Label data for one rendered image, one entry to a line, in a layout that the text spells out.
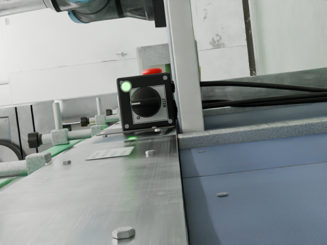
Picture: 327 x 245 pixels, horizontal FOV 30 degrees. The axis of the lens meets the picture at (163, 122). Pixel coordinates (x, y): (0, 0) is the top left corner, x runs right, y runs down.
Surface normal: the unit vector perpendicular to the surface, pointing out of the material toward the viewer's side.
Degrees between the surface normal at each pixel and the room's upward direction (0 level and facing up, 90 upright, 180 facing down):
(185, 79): 90
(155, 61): 90
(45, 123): 90
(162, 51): 90
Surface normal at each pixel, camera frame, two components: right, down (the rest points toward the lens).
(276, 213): -0.11, -0.99
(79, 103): -0.01, 0.05
